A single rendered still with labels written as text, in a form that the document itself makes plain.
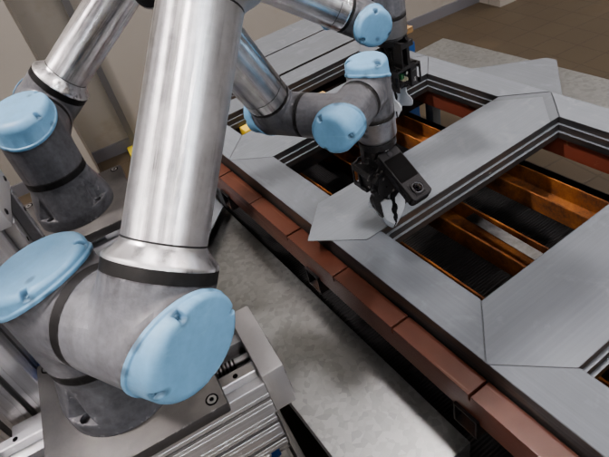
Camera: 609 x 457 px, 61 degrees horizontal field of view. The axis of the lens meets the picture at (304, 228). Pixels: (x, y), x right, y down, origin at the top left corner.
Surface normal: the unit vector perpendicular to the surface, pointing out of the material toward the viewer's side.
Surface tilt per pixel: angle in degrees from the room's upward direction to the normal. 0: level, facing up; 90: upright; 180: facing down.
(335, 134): 90
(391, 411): 0
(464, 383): 0
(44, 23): 90
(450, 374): 0
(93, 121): 90
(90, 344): 53
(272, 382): 90
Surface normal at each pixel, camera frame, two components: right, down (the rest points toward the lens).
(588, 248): -0.21, -0.75
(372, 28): 0.29, 0.57
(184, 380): 0.84, 0.27
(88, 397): -0.01, 0.38
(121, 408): 0.40, 0.23
